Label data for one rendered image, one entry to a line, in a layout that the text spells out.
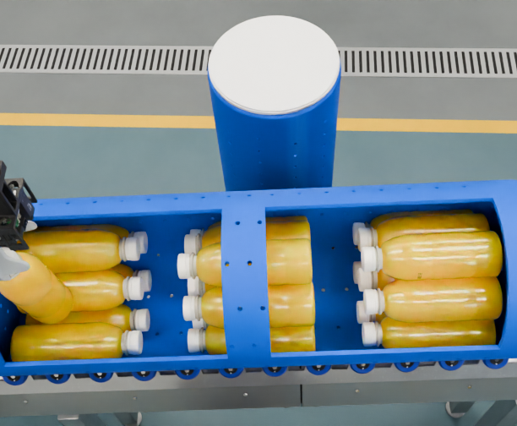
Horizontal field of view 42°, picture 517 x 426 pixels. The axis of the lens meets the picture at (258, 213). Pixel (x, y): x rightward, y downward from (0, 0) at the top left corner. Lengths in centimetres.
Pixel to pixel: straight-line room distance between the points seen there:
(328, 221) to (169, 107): 165
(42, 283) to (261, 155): 64
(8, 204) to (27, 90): 221
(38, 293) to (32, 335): 15
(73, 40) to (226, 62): 174
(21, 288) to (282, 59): 75
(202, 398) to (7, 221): 58
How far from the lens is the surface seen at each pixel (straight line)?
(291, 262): 102
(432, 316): 109
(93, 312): 120
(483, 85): 291
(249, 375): 123
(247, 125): 142
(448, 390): 131
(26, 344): 117
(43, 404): 135
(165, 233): 124
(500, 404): 170
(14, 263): 92
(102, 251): 112
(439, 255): 105
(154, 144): 268
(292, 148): 147
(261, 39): 152
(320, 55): 148
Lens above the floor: 209
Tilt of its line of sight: 59 degrees down
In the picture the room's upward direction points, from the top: 5 degrees counter-clockwise
